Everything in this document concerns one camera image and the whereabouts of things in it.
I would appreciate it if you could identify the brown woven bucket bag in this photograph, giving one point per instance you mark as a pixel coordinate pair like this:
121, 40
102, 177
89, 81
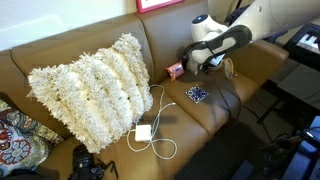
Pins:
229, 68

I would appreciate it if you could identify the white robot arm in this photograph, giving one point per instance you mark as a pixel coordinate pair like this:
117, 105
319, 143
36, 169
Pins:
261, 19

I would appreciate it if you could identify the pink tissue pack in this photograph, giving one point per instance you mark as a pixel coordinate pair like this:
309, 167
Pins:
175, 70

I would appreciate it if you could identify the blue white patterned tile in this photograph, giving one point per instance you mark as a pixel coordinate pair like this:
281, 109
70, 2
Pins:
197, 94

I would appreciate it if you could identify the white fluffy plush toy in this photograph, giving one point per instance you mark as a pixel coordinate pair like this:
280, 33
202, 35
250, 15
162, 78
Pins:
192, 66

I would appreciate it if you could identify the brown leather sofa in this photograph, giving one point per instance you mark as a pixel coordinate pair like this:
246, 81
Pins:
184, 125

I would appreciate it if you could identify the white power adapter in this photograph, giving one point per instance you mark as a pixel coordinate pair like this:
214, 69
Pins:
143, 133

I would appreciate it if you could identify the white shaggy pillow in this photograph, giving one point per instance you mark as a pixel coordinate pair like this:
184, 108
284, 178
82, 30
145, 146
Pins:
98, 97

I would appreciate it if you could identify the red framed picture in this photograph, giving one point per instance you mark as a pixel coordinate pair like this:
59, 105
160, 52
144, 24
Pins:
149, 5

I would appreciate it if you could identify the colourful patterned pillow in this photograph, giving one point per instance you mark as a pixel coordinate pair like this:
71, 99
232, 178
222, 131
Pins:
24, 142

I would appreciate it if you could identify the black keyboard piano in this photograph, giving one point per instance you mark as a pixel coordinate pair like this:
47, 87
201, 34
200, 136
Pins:
304, 46

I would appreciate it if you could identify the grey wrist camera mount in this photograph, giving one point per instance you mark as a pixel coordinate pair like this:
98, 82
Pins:
217, 60

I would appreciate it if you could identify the black camera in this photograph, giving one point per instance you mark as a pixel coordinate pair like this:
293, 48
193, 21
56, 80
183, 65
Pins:
85, 168

